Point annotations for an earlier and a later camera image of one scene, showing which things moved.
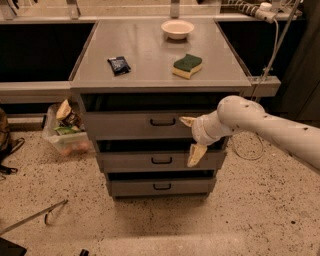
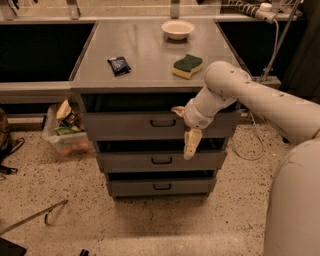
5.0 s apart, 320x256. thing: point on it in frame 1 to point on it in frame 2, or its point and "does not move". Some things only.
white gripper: [200, 131] to [196, 115]
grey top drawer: [138, 125] does not move
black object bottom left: [8, 248] does not move
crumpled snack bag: [69, 121] does not move
